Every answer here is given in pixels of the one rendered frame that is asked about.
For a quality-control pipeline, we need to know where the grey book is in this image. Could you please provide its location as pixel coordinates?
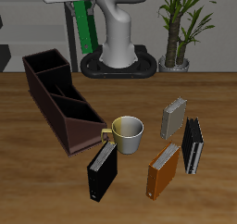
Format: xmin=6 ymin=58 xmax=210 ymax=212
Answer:
xmin=160 ymin=96 xmax=188 ymax=141

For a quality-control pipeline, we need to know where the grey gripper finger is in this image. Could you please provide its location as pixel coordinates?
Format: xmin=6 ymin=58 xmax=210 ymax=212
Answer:
xmin=87 ymin=0 xmax=95 ymax=16
xmin=69 ymin=2 xmax=77 ymax=18

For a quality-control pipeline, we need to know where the flat black base plate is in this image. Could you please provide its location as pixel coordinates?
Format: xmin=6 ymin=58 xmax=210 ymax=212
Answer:
xmin=80 ymin=44 xmax=158 ymax=80

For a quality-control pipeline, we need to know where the dark brown desk caddy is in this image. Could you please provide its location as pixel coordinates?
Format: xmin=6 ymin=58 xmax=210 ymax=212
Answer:
xmin=21 ymin=47 xmax=108 ymax=158

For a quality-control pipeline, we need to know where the orange book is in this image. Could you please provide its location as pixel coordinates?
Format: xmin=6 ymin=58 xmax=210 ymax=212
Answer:
xmin=145 ymin=141 xmax=182 ymax=202

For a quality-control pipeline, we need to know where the dark grey upright post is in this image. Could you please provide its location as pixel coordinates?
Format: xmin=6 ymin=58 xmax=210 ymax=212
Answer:
xmin=63 ymin=2 xmax=80 ymax=73

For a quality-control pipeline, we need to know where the pot plant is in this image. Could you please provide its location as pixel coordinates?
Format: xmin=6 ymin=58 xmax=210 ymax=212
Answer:
xmin=156 ymin=0 xmax=218 ymax=74

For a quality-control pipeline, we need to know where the white and yellow mug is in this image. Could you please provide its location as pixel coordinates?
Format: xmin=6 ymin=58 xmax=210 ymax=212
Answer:
xmin=100 ymin=115 xmax=145 ymax=156

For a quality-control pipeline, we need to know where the dark grey background block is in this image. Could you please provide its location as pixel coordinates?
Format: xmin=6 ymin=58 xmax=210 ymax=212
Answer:
xmin=0 ymin=44 xmax=13 ymax=74

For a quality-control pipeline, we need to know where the green book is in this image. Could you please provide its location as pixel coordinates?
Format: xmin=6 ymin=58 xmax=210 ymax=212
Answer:
xmin=72 ymin=0 xmax=100 ymax=56

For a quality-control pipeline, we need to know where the black and white book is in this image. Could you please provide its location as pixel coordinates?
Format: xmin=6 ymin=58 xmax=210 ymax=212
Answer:
xmin=181 ymin=116 xmax=206 ymax=176

